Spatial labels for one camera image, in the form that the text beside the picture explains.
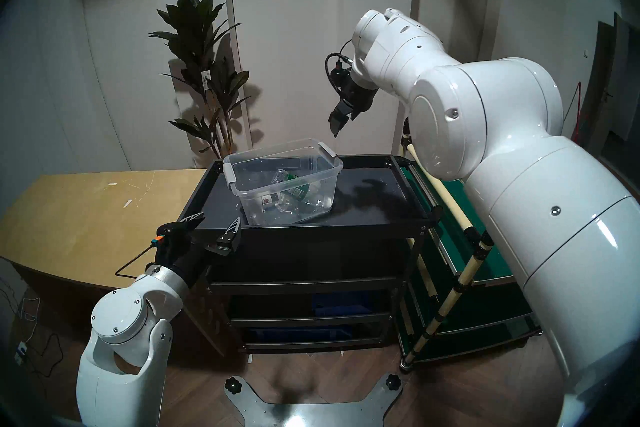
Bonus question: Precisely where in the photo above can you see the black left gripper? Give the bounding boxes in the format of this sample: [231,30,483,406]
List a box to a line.
[164,211,243,287]

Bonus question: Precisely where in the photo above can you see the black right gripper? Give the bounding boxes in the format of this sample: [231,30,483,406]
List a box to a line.
[328,72,380,138]

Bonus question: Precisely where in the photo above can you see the clear plastic storage box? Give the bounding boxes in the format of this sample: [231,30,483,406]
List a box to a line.
[223,138,344,226]

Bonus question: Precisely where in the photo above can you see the black metal shelf cart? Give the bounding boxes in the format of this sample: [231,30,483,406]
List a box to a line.
[184,154,443,354]

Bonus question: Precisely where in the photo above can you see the clear bottle with green label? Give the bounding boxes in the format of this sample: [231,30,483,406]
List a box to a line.
[271,169,315,201]

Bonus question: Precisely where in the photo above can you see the clear plastic bottle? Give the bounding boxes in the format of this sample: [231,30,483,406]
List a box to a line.
[280,193,332,217]

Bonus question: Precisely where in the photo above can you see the light wooden desk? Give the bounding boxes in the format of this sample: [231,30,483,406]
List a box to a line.
[0,169,241,356]

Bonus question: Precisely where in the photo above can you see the wide blue plastic bin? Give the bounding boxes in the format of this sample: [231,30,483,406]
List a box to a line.
[248,326,353,342]

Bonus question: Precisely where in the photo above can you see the small blue plastic bin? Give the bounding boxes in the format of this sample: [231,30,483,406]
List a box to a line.
[311,292,373,316]

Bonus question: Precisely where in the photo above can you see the tall dark green potted plant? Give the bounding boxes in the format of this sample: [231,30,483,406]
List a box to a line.
[148,0,251,159]

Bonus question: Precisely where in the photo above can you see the green cart with cream pipes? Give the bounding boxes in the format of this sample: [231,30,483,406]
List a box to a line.
[397,118,543,374]

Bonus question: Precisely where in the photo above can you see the dark door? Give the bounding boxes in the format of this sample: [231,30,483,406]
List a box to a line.
[582,13,640,171]

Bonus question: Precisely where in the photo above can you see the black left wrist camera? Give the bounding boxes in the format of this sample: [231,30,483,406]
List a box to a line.
[153,223,189,256]

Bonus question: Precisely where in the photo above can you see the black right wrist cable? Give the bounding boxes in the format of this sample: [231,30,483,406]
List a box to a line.
[324,40,357,96]

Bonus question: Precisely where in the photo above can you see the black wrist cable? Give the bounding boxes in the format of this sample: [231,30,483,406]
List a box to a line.
[115,245,159,279]
[324,40,357,96]

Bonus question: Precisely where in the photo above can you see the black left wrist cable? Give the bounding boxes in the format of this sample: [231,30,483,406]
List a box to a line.
[115,245,159,279]

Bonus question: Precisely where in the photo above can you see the white floor cable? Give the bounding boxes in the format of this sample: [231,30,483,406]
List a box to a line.
[0,276,42,346]

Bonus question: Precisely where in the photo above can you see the grey metal robot base plate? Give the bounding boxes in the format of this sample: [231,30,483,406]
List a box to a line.
[223,373,404,427]

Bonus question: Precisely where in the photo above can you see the black floor cable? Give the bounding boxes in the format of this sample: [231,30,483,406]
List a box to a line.
[25,331,64,377]

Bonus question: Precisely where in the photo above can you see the red hanging cable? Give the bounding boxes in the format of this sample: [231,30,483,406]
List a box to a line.
[571,81,586,141]

